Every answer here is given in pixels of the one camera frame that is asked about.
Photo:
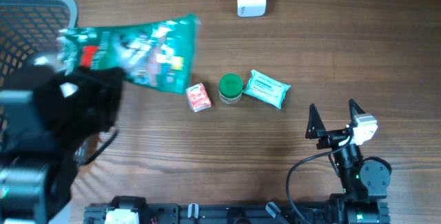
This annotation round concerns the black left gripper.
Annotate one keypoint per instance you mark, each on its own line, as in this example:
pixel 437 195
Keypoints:
pixel 98 79

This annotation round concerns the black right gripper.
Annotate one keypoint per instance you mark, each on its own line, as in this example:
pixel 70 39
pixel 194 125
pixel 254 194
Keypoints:
pixel 316 129

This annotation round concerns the mint green wipes pack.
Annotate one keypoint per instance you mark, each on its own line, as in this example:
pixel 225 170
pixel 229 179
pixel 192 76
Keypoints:
pixel 266 89

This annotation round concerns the green 3M gloves package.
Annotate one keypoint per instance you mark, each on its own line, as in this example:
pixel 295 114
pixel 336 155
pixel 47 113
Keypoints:
pixel 154 55

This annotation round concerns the green lid Knorr jar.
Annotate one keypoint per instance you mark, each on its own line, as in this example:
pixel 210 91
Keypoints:
pixel 230 88

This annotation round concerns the orange Kleenex tissue pack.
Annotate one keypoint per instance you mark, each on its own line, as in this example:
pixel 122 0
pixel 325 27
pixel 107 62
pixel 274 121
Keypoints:
pixel 198 98

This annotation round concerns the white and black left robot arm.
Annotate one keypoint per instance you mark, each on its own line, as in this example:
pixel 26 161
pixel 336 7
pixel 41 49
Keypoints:
pixel 36 176

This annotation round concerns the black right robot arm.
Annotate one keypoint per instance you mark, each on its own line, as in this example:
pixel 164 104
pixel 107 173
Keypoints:
pixel 364 179

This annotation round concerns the grey plastic shopping basket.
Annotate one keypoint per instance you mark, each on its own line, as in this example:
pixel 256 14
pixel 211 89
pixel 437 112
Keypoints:
pixel 29 31

